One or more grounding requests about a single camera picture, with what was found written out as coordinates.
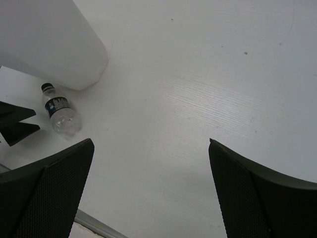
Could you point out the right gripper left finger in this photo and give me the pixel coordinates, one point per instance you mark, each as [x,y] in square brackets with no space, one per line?
[44,191]

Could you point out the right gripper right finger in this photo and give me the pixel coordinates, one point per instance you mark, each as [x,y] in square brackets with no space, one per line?
[258,202]

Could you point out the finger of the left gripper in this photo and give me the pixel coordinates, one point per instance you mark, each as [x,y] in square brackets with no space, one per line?
[11,114]
[15,133]

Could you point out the Pepsi black cap bottle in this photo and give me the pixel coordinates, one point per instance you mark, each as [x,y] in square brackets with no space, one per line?
[64,119]

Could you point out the white octagonal plastic bin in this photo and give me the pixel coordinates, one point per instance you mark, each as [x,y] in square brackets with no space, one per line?
[52,40]

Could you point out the aluminium frame rail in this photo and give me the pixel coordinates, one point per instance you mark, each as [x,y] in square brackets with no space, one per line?
[96,226]

